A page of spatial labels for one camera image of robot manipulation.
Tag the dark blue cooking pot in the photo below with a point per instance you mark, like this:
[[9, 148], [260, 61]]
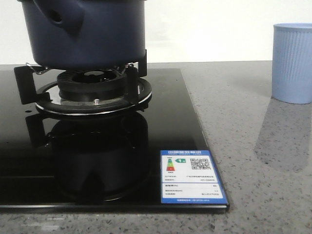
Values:
[[85, 34]]

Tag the light blue ribbed cup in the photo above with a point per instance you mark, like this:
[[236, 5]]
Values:
[[292, 63]]

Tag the black pan support grate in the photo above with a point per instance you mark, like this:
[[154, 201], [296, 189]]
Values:
[[138, 92]]

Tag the blue energy label sticker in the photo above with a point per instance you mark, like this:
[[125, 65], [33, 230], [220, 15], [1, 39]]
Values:
[[190, 177]]

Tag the black glass gas stove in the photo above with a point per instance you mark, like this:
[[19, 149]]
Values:
[[95, 164]]

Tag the black round gas burner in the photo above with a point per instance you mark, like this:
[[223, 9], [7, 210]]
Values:
[[90, 85]]

